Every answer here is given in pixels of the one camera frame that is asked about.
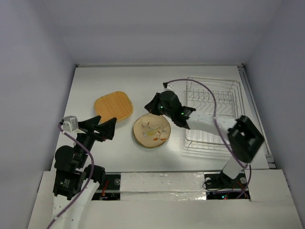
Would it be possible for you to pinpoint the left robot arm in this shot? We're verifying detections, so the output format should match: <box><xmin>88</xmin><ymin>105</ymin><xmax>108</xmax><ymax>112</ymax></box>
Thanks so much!
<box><xmin>47</xmin><ymin>115</ymin><xmax>117</xmax><ymax>229</ymax></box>

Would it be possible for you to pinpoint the white foam strip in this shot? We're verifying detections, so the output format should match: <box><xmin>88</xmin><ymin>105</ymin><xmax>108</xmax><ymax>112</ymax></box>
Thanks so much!
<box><xmin>120</xmin><ymin>172</ymin><xmax>206</xmax><ymax>201</ymax></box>

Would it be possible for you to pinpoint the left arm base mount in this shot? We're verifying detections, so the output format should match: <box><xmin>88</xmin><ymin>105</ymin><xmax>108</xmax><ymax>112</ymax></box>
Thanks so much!
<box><xmin>92</xmin><ymin>173</ymin><xmax>121</xmax><ymax>201</ymax></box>

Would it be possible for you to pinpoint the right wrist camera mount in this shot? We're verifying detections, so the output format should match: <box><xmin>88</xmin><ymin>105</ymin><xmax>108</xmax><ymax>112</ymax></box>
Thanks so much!
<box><xmin>163</xmin><ymin>82</ymin><xmax>175</xmax><ymax>92</ymax></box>

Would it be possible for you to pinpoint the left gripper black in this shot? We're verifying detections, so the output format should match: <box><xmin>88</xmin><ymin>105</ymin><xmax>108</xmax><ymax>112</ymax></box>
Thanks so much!
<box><xmin>74</xmin><ymin>114</ymin><xmax>117</xmax><ymax>166</ymax></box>

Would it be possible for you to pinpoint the metal wire dish rack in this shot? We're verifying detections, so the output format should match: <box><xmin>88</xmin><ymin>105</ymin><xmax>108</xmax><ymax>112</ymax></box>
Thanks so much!
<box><xmin>184</xmin><ymin>76</ymin><xmax>251</xmax><ymax>153</ymax></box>

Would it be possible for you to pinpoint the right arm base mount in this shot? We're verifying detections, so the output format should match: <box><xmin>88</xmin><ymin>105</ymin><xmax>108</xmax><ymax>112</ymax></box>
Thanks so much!
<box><xmin>202</xmin><ymin>173</ymin><xmax>250</xmax><ymax>200</ymax></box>

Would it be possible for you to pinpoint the cream floral plate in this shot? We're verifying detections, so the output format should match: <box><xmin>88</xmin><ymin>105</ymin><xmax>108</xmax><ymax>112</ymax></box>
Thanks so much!
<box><xmin>133</xmin><ymin>114</ymin><xmax>171</xmax><ymax>146</ymax></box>

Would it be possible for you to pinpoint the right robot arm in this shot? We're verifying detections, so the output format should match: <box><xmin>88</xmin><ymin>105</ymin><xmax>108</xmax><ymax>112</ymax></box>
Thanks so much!
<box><xmin>144</xmin><ymin>91</ymin><xmax>264</xmax><ymax>187</ymax></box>

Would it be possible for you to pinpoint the orange wicker plate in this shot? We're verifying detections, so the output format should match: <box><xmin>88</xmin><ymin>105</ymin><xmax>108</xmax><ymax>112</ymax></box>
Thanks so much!
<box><xmin>94</xmin><ymin>91</ymin><xmax>133</xmax><ymax>123</ymax></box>

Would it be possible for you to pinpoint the teal floral plate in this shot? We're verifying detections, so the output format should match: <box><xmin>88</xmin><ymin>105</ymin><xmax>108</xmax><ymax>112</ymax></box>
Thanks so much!
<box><xmin>132</xmin><ymin>128</ymin><xmax>167</xmax><ymax>149</ymax></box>

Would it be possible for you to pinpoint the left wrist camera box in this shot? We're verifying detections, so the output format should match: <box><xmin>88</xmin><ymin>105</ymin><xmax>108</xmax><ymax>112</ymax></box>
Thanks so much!
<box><xmin>61</xmin><ymin>115</ymin><xmax>79</xmax><ymax>132</ymax></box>

